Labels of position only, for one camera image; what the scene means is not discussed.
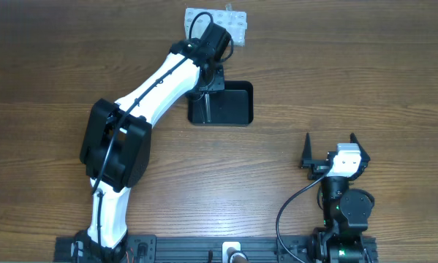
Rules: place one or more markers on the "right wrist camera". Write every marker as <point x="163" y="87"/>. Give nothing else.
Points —
<point x="344" y="160"/>

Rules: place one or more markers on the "mounting rail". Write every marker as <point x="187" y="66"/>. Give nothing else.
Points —
<point x="189" y="248"/>

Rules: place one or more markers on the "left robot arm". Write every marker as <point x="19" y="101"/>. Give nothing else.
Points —
<point x="160" y="91"/>

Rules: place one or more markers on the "black tray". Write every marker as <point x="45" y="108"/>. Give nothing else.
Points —
<point x="233" y="106"/>

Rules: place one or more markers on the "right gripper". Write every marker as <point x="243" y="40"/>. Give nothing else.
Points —
<point x="321" y="170"/>

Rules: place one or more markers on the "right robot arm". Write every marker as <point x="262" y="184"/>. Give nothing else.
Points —
<point x="344" y="208"/>

